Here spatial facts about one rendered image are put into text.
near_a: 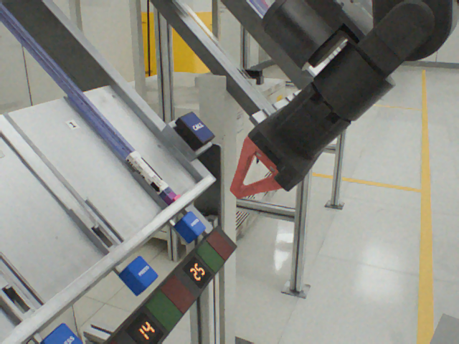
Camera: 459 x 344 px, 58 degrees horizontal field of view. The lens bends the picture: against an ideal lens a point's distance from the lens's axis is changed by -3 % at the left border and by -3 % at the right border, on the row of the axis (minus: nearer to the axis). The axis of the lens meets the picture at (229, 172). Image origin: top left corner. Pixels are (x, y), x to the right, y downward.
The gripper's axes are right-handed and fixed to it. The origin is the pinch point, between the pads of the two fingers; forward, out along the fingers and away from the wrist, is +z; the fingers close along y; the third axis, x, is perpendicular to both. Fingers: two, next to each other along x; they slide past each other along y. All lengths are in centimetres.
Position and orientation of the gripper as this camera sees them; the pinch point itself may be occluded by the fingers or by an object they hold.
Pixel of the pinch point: (239, 189)
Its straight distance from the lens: 47.2
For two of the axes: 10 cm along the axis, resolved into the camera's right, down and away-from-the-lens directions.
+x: 6.9, 7.2, -0.4
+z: -6.1, 6.0, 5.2
